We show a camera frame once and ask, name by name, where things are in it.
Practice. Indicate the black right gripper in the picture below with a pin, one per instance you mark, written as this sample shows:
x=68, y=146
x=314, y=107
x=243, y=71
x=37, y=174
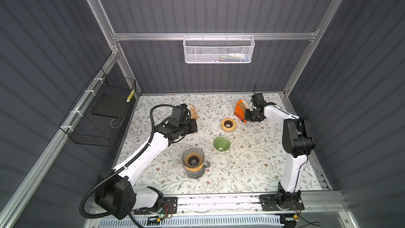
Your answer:
x=248, y=118

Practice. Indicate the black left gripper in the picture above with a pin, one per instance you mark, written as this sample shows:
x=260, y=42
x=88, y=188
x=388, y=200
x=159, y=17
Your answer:
x=193, y=124

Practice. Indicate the orange coffee filter box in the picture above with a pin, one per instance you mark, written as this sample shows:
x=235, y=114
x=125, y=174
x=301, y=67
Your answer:
x=240, y=110

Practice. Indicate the orange glass pitcher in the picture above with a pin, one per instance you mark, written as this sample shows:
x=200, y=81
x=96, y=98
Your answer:
x=193, y=112

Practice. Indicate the clear grey glass dripper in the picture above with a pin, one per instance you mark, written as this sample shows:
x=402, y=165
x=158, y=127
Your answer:
x=192, y=156

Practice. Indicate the clear grey glass pitcher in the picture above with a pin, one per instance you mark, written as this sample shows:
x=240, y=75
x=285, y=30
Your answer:
x=198, y=173

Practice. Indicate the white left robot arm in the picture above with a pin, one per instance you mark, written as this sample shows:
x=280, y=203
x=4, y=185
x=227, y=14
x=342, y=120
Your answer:
x=114, y=191

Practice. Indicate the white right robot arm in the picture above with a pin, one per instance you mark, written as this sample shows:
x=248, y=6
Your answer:
x=297, y=142

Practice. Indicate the green glass dripper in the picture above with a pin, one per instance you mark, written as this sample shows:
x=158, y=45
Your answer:
x=221, y=143

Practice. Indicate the yellow marker in basket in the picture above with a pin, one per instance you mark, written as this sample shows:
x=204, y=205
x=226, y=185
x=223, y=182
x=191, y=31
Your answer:
x=130, y=96

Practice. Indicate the black pad in basket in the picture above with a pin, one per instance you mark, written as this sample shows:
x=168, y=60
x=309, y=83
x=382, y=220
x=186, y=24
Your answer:
x=111, y=105

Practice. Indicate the white wire mesh basket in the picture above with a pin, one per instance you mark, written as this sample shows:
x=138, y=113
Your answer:
x=218, y=49

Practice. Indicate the black wire basket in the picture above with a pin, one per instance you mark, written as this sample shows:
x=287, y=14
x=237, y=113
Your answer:
x=84, y=128

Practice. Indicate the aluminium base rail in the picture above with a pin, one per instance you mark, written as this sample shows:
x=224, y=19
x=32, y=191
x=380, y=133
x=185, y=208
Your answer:
x=315, y=209

